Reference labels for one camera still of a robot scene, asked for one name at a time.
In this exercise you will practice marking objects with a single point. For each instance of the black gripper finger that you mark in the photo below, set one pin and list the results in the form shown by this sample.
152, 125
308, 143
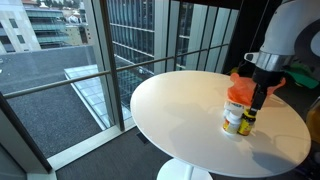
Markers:
259, 99

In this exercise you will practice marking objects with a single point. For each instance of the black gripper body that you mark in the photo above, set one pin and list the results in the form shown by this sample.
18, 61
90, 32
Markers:
268, 78

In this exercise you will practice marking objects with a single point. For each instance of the black and yellow container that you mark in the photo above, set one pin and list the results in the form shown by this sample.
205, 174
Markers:
246, 125

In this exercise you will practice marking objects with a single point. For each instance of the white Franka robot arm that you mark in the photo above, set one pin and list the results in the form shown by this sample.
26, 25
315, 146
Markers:
290, 30

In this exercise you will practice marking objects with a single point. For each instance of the small yellow green object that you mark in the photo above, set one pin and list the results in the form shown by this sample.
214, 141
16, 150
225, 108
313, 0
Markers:
233, 70

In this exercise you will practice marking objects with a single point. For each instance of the white bottle orange label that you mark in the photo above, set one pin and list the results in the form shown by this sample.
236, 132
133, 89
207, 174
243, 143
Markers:
230, 125

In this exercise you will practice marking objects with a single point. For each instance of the yellow translucent object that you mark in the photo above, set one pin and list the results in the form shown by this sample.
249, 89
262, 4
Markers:
314, 121

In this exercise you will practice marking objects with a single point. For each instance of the dark floor vent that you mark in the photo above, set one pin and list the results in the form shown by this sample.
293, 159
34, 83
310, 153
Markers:
142, 137

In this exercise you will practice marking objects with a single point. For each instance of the dark window mullion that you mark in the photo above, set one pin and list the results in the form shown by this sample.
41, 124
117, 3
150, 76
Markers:
111, 66

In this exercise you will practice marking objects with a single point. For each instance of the metal window handrail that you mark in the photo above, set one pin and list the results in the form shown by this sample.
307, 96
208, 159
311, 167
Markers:
83, 77

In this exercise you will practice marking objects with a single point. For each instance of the white table pedestal base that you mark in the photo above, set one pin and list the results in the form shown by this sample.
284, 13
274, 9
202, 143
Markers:
173, 171

